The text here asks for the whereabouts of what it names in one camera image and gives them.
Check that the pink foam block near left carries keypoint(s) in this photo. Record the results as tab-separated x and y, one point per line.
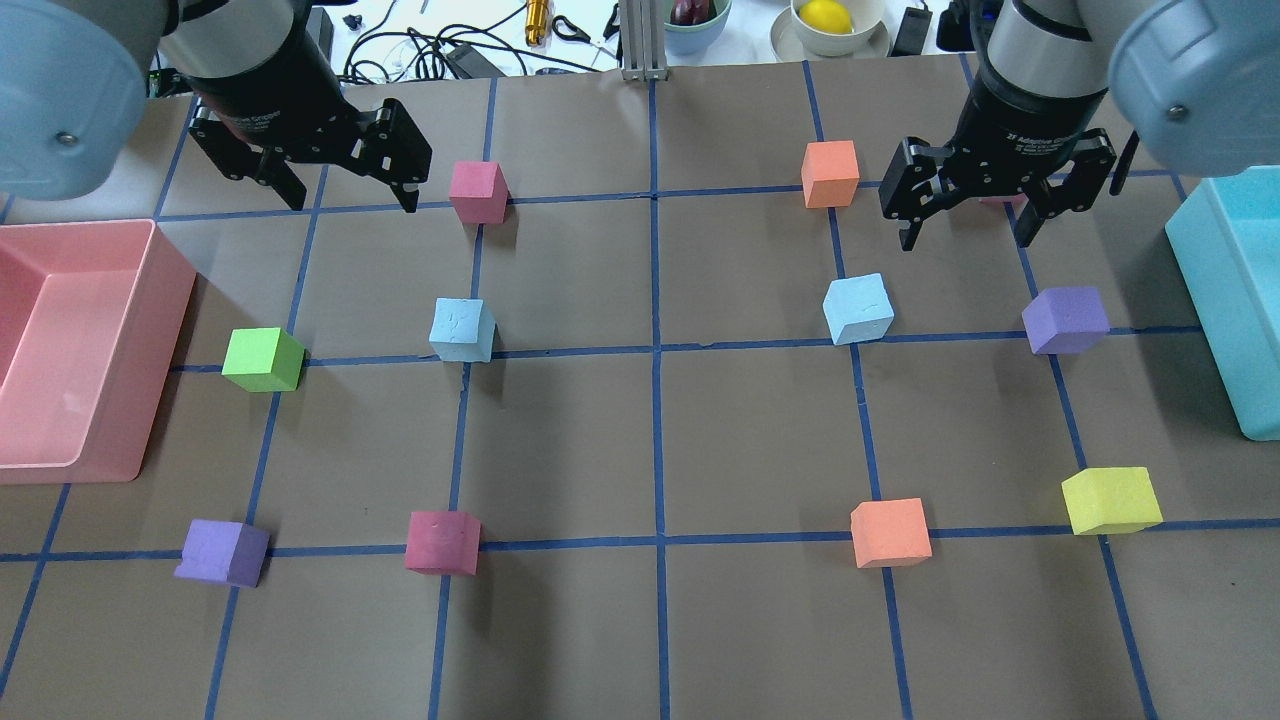
443	543

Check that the pink foam block far left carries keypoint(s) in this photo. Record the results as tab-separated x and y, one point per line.
479	192

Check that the light blue foam block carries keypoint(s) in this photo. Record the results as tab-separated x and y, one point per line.
858	309
463	331

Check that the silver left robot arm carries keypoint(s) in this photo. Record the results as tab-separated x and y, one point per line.
73	89

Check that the purple foam block right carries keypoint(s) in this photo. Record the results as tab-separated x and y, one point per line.
1065	320

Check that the gold tool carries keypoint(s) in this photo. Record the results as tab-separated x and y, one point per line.
537	22

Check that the purple foam block left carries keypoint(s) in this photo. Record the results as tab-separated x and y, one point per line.
223	553

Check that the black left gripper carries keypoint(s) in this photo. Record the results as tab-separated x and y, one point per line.
268	72

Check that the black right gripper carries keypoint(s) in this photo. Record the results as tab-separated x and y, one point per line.
1022	112

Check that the green foam block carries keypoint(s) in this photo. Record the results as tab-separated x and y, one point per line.
263	360

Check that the pink foam block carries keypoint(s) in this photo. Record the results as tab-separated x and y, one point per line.
443	543
479	192
1015	200

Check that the orange foam block far right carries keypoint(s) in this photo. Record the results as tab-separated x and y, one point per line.
830	174

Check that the bowl with lemon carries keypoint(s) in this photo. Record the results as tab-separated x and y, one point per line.
814	30

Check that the orange foam block near right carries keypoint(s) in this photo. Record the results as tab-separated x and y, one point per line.
890	533

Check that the orange foam block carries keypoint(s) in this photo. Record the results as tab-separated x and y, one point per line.
830	174
890	533

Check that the yellow foam block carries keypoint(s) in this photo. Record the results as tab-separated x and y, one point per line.
1111	501

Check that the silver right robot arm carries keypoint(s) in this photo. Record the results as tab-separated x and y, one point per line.
1065	92

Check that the cyan plastic bin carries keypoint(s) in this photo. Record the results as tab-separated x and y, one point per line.
1225	237

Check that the pink plastic bin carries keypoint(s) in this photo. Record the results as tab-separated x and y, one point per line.
91	316

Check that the purple foam block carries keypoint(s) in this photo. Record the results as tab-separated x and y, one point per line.
223	553
1065	320

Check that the aluminium frame post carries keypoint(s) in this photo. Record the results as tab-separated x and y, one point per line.
642	40

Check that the pink foam block right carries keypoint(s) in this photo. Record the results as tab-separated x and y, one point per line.
1015	200

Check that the blue bowl with fruit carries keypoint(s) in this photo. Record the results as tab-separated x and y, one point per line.
692	26

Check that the black power adapter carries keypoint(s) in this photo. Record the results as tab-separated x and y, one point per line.
913	32

